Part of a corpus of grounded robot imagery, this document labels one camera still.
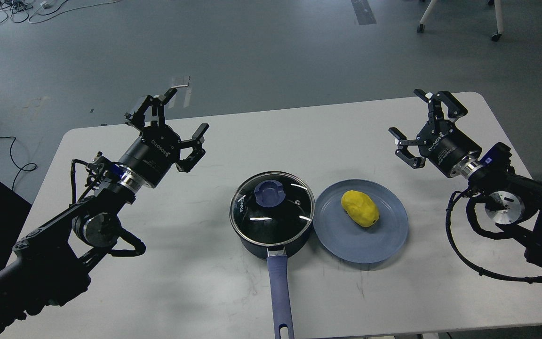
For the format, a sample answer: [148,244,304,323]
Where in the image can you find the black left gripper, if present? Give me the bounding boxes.
[119,88,209,188]

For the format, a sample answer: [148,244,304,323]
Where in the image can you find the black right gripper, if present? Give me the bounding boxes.
[389,89,482,178]

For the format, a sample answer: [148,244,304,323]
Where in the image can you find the glass pot lid blue knob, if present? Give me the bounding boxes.
[230,171,315,246]

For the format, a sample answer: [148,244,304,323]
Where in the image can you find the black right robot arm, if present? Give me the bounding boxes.
[389,89,542,284]

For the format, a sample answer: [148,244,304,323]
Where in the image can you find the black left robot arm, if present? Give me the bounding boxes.
[0,86,209,334]

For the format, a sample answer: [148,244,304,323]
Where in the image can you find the white chair legs with casters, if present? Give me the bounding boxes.
[417,0,504,42]

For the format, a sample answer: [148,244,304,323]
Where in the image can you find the blue plate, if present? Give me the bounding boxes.
[313,179,409,264]

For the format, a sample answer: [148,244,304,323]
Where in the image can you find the dark blue saucepan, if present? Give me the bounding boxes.
[230,171,315,339]

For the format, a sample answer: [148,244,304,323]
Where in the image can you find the black floor cable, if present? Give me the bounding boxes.
[0,107,38,191]

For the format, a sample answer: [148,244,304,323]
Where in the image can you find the tangled cables on floor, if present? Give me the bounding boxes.
[0,0,121,30]

